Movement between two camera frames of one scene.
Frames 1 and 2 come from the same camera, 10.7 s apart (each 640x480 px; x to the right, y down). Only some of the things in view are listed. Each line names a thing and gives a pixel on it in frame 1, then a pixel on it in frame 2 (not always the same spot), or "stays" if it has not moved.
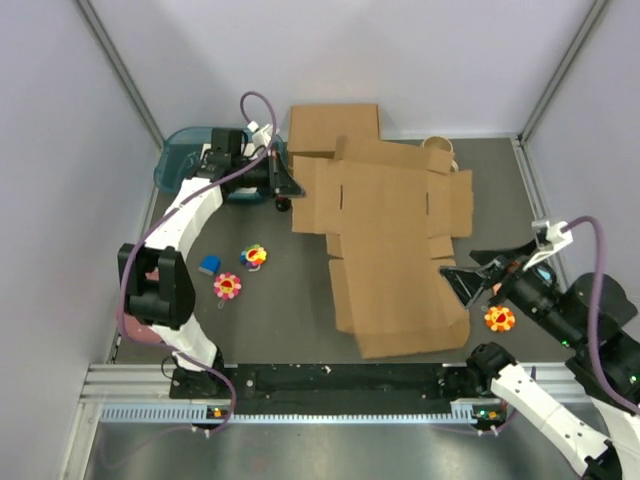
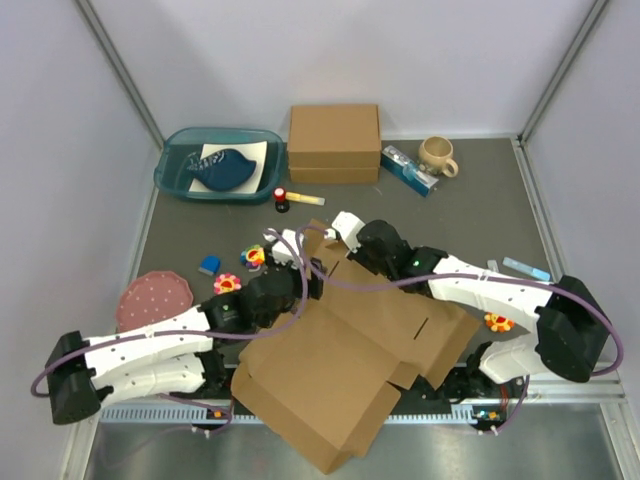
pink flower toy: x=226 y=286 stays
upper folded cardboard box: x=314 y=129 stays
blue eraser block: x=210 y=264 stays
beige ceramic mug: x=440 y=143 stays
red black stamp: x=282 y=203 stays
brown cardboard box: x=390 y=212 -> x=323 y=373
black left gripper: x=286 y=185 -> x=314 y=285
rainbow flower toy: x=253 y=256 stays
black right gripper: x=468 y=281 -> x=358 y=257
